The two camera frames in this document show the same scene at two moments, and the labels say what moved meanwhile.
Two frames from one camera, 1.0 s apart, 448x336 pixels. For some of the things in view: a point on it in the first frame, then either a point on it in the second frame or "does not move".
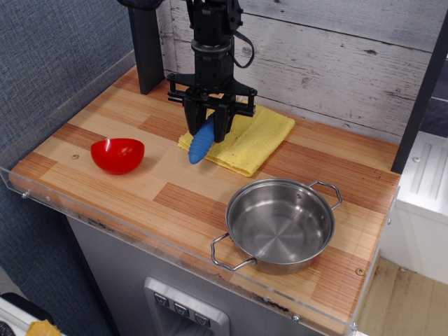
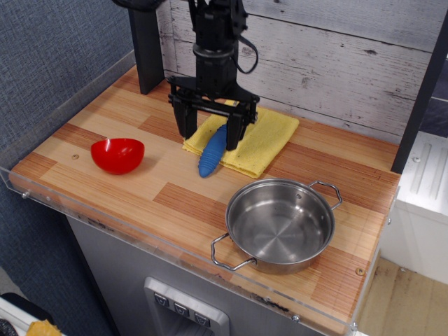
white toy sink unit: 416,236 does not move
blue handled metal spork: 202,141 -> 214,152
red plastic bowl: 117,155 does not move
